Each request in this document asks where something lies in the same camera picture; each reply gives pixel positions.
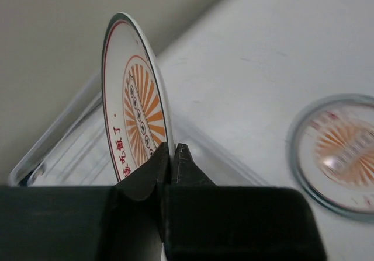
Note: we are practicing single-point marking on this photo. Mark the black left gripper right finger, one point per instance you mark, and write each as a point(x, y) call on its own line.
point(204, 221)

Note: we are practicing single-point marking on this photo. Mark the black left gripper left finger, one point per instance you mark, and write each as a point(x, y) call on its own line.
point(120, 222)

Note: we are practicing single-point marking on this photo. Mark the white plate with dark rim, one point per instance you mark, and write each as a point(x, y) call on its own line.
point(298, 185)

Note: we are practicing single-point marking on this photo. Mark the white wire dish rack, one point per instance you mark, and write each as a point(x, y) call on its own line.
point(74, 149)

